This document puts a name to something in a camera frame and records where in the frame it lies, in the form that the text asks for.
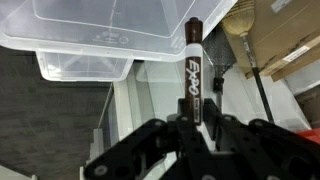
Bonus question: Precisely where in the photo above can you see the small clear storage box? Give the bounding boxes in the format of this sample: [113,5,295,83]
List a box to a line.
[36,51,134,82]

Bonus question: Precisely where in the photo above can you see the brown cardboard boxes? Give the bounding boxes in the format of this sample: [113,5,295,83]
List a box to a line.
[232,0,320,81]

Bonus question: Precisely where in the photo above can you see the large clear storage box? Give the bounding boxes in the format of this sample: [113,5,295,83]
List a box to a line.
[0,0,238,62]

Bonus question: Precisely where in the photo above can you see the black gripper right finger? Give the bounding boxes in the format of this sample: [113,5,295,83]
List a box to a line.
[203,99,320,180]

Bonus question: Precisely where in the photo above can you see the brown Expo marker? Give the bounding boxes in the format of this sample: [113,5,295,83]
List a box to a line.
[185,17,203,125]

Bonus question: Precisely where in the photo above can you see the red box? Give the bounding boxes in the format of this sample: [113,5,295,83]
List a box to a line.
[298,128,320,144]

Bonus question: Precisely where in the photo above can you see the straw broom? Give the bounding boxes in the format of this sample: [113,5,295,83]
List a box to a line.
[222,0,275,123]

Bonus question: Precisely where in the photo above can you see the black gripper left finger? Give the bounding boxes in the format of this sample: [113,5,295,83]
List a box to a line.
[84,115,211,180]

